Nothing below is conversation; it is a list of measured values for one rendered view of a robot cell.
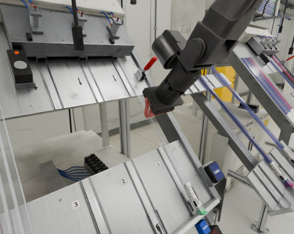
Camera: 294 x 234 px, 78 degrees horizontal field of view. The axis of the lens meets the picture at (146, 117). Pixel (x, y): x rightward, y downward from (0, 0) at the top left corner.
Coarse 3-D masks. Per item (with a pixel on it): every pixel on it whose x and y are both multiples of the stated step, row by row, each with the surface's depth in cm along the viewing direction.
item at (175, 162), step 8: (120, 64) 58; (128, 72) 57; (128, 80) 56; (136, 88) 55; (136, 96) 55; (144, 104) 53; (152, 120) 51; (160, 136) 50; (168, 144) 50; (168, 152) 49; (176, 160) 48; (176, 168) 47; (184, 176) 47; (200, 208) 44
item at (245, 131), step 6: (204, 84) 69; (210, 90) 68; (216, 96) 67; (222, 102) 66; (228, 108) 65; (228, 114) 65; (234, 120) 63; (240, 126) 62; (246, 132) 61; (252, 138) 61; (258, 144) 60; (258, 150) 60; (264, 156) 59; (270, 162) 58; (288, 180) 56; (288, 186) 55
